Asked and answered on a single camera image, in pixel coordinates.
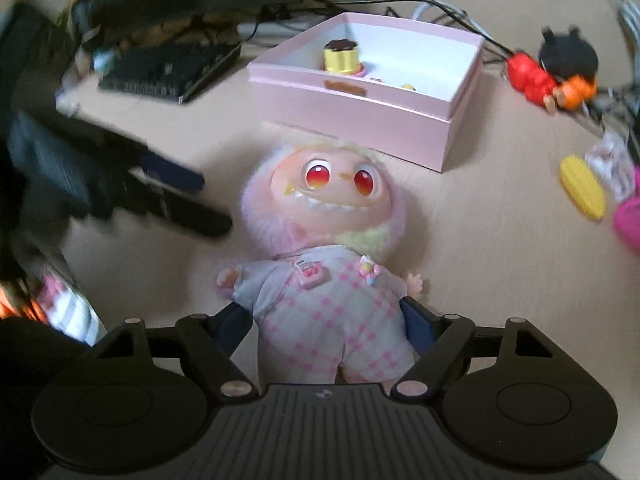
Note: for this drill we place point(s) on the pink plastic basket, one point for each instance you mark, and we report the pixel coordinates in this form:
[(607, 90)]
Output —
[(630, 220)]

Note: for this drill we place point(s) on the black keyboard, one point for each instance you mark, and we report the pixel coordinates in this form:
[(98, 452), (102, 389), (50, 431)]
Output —
[(165, 70)]

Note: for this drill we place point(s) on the yellow pudding toy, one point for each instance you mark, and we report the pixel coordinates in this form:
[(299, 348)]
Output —
[(340, 60)]

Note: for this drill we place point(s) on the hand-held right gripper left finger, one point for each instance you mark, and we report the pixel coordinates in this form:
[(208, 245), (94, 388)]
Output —
[(235, 322)]

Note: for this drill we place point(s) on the red toy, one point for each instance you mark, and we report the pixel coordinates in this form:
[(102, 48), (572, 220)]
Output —
[(530, 77)]

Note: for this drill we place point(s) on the yellow toy corn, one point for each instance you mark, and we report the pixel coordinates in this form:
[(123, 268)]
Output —
[(582, 187)]

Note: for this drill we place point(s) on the orange toy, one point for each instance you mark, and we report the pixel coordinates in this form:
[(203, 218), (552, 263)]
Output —
[(575, 90)]

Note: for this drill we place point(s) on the pink storage box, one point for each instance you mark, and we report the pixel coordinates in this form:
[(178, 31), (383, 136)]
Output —
[(350, 120)]

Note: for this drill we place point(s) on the white power strip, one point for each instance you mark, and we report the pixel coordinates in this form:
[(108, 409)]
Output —
[(270, 26)]

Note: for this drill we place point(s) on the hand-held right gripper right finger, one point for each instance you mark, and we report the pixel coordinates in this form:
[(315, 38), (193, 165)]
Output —
[(417, 325)]

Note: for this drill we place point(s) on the pink furry doll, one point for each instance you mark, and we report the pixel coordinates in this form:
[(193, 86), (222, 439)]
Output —
[(320, 320)]

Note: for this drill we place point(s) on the pink white striped cloth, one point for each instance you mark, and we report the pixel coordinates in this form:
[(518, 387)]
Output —
[(70, 310)]

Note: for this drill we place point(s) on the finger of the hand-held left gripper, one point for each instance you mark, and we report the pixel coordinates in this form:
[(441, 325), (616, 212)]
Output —
[(190, 215), (172, 172)]

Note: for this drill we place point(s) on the black plush toy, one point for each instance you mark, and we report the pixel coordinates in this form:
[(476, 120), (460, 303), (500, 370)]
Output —
[(567, 55)]

